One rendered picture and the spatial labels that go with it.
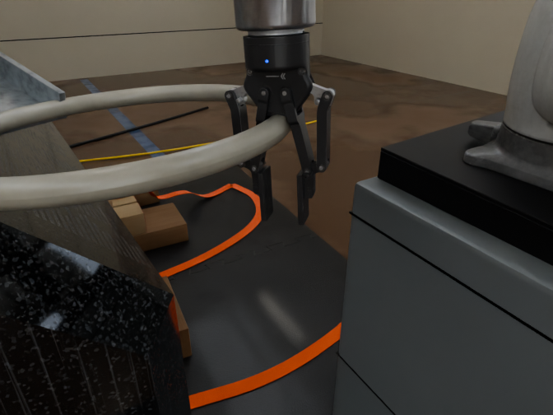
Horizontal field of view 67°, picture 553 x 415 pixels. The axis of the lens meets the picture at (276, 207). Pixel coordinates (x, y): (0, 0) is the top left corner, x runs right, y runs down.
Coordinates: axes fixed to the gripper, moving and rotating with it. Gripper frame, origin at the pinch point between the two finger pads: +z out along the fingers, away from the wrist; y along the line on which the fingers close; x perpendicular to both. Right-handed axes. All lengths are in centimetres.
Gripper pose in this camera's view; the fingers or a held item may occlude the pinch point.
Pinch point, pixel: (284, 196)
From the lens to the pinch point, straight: 56.1
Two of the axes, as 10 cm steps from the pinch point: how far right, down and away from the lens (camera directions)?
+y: -9.5, -0.9, 3.0
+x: -3.0, 4.3, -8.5
